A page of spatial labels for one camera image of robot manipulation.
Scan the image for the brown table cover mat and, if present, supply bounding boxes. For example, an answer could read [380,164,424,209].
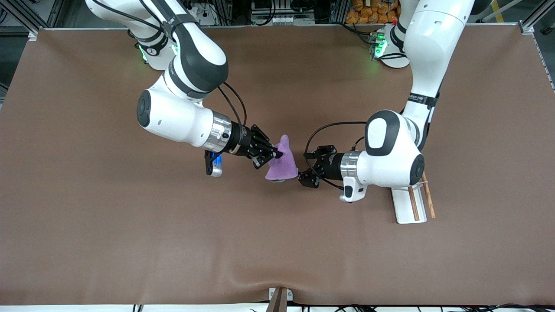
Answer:
[0,24,555,306]

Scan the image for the orange snack bags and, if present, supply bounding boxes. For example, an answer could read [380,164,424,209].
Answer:
[346,0,402,25]

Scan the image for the small white socket strip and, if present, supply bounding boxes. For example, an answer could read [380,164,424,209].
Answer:
[269,15,306,26]

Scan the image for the purple microfibre towel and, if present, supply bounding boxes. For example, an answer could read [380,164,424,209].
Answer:
[265,134,299,182]

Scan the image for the white power strip with plugs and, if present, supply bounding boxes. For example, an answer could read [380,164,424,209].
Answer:
[189,2,217,26]

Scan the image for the white towel rack base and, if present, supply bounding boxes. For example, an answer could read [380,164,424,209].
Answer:
[390,180,428,224]

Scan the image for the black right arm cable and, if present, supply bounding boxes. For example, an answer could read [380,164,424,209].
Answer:
[216,81,248,127]

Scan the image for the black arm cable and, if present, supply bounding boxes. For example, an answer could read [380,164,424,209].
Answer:
[305,121,367,191]
[216,81,248,127]

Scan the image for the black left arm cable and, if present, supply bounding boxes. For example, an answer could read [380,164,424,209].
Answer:
[305,121,367,191]

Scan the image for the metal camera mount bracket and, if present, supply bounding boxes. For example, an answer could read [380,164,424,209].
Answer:
[265,287,294,312]

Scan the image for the wooden rack rod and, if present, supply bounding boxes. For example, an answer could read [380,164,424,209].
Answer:
[408,186,420,221]
[421,172,436,219]

